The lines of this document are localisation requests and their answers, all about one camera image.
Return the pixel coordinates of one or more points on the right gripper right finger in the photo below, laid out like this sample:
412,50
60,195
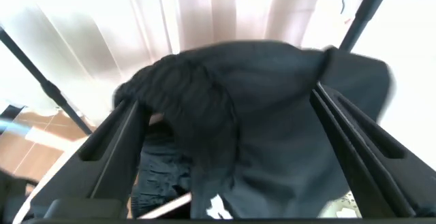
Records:
381,169

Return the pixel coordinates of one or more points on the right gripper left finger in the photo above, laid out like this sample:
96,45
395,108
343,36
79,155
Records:
102,176

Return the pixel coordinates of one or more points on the black shorts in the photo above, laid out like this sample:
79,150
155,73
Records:
272,115

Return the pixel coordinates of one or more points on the black clothes rack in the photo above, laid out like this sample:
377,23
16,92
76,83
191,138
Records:
364,16

